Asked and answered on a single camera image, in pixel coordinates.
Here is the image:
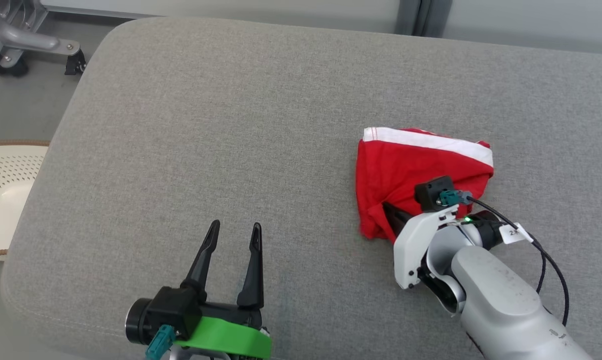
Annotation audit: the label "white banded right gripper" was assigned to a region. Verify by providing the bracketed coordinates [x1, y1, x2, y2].
[383, 202, 460, 291]

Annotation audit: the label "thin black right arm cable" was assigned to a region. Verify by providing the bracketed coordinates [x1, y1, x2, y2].
[468, 196, 570, 327]

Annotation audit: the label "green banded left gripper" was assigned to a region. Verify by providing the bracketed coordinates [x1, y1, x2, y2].
[174, 219, 273, 360]

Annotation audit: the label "silver wheeled metal frame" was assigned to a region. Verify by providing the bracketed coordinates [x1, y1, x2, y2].
[0, 0, 87, 78]

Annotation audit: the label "white cable tag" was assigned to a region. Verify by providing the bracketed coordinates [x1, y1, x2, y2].
[499, 223, 534, 245]

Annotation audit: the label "teal left camera connector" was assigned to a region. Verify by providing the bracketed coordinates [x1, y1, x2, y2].
[146, 325, 175, 360]

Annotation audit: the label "teal right camera connector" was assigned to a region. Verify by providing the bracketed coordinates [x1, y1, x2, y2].
[440, 190, 474, 207]

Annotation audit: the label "red shorts with white stripe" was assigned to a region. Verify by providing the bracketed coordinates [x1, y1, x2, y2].
[356, 127, 495, 242]

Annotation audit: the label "white perforated laundry basket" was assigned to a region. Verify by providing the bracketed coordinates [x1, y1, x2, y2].
[0, 140, 50, 262]

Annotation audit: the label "grey partition post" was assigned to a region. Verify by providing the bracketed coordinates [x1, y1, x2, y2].
[396, 0, 453, 38]

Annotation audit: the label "teal camera connector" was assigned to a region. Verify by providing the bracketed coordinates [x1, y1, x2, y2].
[146, 325, 175, 360]
[440, 190, 474, 207]

